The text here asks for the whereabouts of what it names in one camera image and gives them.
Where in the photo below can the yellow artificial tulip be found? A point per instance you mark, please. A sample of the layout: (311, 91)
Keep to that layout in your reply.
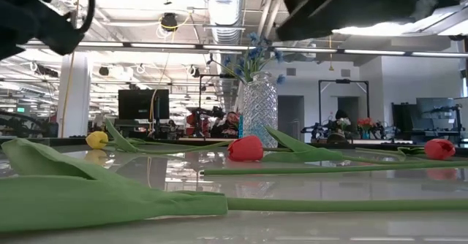
(97, 140)
(109, 200)

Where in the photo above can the red artificial tulip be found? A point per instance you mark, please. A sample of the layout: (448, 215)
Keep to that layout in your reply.
(245, 148)
(439, 149)

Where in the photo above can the background black robot arm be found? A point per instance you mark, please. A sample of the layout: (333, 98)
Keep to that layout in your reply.
(212, 112)

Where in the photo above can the clear cut-glass vase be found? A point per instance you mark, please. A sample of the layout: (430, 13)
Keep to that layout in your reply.
(260, 109)

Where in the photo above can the red flower bouquet in vase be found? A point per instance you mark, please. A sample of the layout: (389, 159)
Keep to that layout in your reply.
(365, 123)

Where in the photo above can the blue glass vase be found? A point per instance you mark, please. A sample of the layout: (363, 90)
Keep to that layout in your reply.
(241, 130)

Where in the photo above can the blue artificial flower bunch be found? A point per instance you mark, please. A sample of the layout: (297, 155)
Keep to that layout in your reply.
(254, 54)

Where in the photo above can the white LED light bar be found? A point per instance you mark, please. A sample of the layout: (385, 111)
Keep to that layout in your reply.
(164, 46)

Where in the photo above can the white flower bouquet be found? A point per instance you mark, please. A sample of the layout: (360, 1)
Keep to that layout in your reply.
(343, 122)

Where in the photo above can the black monitor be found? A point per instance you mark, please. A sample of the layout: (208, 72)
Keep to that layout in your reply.
(142, 103)

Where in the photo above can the black ceiling dome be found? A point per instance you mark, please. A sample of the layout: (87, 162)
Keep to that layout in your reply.
(169, 21)

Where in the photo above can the black station frame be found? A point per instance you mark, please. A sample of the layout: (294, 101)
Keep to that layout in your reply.
(215, 76)
(343, 81)

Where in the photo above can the silver ventilation duct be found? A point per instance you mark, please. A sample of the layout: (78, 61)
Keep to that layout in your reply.
(223, 6)

